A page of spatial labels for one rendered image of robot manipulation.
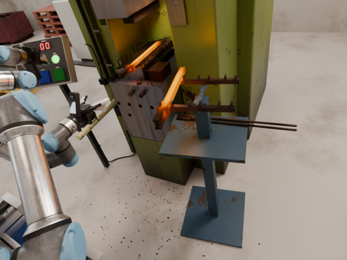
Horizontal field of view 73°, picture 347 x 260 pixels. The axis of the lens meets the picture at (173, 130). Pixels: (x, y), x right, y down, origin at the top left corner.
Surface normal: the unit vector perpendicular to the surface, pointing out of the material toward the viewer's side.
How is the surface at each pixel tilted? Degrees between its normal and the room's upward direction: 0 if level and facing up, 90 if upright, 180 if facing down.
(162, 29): 90
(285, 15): 90
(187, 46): 90
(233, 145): 0
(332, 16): 90
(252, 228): 0
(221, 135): 0
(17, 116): 42
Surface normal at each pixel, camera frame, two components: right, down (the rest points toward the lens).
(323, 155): -0.18, -0.75
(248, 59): -0.42, 0.64
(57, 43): -0.09, 0.18
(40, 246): 0.00, -0.26
